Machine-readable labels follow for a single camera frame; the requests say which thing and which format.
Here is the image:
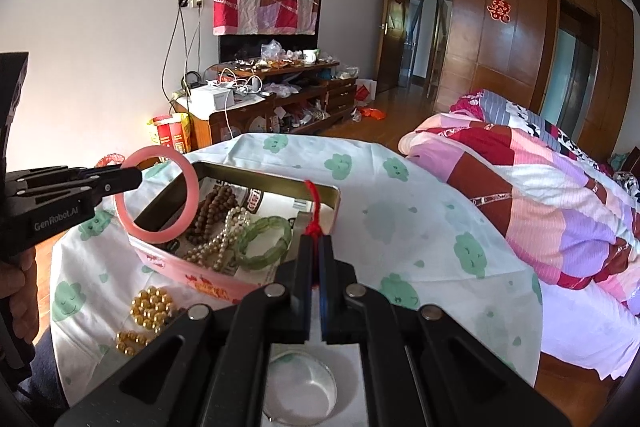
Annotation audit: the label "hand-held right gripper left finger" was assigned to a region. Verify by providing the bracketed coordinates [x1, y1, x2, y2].
[54, 212, 316, 427]

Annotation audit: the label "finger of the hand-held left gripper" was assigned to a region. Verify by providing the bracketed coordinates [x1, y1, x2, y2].
[6, 165, 126, 188]
[14, 168, 144, 210]

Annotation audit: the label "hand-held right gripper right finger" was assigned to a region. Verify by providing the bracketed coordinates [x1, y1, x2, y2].
[320, 234, 571, 427]

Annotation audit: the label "red cord pendant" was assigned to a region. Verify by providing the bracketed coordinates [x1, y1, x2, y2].
[302, 179, 327, 242]

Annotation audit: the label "green jade bangle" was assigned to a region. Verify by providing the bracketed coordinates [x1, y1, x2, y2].
[234, 216, 294, 269]

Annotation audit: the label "pink bangle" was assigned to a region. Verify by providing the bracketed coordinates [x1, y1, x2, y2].
[114, 146, 200, 239]

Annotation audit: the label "pearl bracelet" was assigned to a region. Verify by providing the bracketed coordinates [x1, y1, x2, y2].
[182, 207, 252, 271]

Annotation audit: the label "pink tin box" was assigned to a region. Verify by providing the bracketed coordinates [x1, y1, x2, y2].
[127, 161, 342, 303]

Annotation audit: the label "wooden bead bracelet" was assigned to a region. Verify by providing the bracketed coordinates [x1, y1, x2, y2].
[184, 185, 236, 249]

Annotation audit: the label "person's left hand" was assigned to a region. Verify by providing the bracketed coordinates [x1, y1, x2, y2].
[0, 247, 40, 350]

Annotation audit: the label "printed paper leaflet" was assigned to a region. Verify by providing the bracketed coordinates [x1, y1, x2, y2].
[200, 177, 323, 230]

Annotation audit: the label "red and yellow bag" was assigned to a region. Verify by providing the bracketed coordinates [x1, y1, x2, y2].
[146, 114, 192, 154]

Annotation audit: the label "cloud print tablecloth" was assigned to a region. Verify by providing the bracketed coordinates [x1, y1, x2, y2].
[50, 133, 543, 408]

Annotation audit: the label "clear glass bangle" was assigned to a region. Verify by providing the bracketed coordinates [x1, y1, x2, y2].
[262, 347, 339, 423]

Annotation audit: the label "wooden tv cabinet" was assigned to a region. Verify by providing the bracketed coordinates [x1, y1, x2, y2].
[172, 59, 359, 152]

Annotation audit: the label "white cardboard box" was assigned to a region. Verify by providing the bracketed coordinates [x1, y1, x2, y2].
[190, 85, 235, 112]

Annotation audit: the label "person's dark trousers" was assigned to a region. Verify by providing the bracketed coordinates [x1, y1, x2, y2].
[20, 329, 68, 413]

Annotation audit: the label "white paper bag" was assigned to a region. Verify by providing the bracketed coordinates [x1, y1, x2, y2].
[354, 78, 377, 105]

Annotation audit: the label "black television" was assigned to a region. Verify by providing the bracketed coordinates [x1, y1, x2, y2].
[218, 32, 319, 64]

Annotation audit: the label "pink patchwork quilt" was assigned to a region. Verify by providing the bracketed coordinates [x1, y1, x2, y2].
[397, 89, 640, 318]

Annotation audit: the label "red patchwork dust cloth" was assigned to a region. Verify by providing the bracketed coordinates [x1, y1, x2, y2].
[212, 0, 322, 38]

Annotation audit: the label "wooden door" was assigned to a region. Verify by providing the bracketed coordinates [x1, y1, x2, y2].
[376, 0, 407, 95]

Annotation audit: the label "wooden wardrobe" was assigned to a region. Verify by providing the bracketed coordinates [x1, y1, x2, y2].
[384, 0, 633, 168]

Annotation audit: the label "white bed sheet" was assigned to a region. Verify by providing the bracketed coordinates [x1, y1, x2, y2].
[537, 277, 640, 380]

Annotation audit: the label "red paper decoration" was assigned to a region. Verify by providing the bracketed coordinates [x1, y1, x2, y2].
[487, 0, 512, 22]

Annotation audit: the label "black and white pillow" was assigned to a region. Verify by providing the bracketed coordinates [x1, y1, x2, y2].
[612, 169, 640, 204]

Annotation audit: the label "dark wooden headboard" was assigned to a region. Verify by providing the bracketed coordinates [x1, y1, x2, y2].
[607, 147, 640, 174]

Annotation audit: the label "gold bead necklace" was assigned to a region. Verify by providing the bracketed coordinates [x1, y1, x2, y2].
[115, 286, 175, 355]

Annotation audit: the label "white charger cable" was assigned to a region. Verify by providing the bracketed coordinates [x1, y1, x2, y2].
[219, 67, 266, 140]

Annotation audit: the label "black hanging cables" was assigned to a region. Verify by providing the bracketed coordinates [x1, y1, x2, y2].
[161, 7, 203, 102]

